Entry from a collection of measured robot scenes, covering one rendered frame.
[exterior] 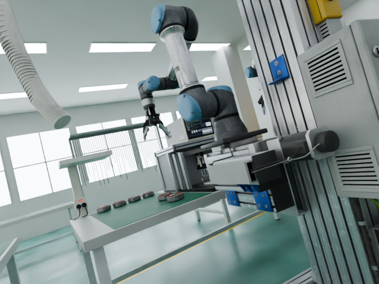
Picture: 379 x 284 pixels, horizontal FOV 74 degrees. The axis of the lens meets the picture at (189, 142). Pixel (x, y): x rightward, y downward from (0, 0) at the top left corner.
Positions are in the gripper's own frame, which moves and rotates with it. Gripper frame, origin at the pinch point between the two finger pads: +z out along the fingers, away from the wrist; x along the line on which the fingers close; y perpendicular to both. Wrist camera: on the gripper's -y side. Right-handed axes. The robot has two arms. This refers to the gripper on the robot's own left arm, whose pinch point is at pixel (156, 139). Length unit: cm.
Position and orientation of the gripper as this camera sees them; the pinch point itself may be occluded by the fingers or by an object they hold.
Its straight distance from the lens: 152.6
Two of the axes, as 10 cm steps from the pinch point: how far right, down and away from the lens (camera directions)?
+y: 3.6, -1.5, -9.2
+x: 9.0, -2.2, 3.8
